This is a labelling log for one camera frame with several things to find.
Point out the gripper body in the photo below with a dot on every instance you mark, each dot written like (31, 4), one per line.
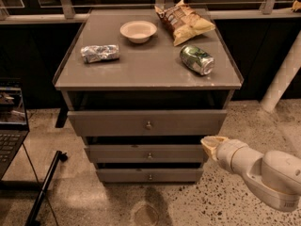
(224, 154)

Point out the grey drawer cabinet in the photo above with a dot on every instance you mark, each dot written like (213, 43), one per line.
(148, 76)

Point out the grey bottom drawer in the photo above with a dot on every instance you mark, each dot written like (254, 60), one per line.
(115, 176)

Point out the white paper bowl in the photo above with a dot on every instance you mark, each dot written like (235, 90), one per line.
(138, 31)

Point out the green soda can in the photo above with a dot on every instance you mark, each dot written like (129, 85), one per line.
(196, 59)

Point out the metal window railing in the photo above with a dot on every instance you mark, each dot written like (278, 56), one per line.
(67, 3)

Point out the white cylindrical post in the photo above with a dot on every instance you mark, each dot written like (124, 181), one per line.
(285, 75)

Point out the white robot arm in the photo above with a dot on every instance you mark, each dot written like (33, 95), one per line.
(273, 177)

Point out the grey middle drawer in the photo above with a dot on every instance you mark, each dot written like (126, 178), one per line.
(162, 153)

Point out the grey top drawer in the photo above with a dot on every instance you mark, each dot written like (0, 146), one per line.
(126, 123)

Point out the grey drawer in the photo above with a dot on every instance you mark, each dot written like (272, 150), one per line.
(115, 176)
(126, 123)
(162, 153)

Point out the brown yellow chip bag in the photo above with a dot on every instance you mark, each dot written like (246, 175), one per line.
(183, 22)

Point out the black stand leg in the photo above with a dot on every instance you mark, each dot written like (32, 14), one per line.
(32, 218)

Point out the black laptop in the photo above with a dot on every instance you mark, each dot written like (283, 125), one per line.
(14, 126)

